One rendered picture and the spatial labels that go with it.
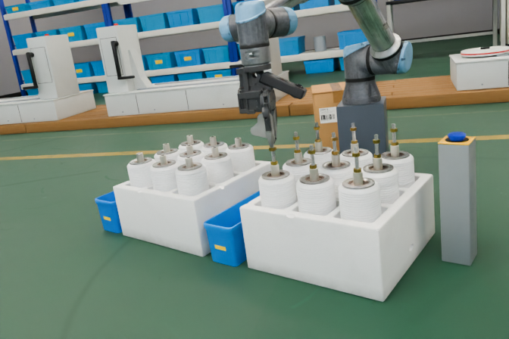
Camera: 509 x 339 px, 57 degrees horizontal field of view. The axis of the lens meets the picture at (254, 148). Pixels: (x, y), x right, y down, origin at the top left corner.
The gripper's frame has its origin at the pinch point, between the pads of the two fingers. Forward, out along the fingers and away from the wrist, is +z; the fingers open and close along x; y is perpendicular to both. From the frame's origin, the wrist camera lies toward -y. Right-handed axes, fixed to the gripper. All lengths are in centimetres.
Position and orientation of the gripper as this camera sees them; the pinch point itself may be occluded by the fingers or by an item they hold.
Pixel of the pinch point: (273, 141)
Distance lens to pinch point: 122.9
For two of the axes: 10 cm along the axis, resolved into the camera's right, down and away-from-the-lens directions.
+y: -9.6, 0.5, 2.8
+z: 1.3, 9.6, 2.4
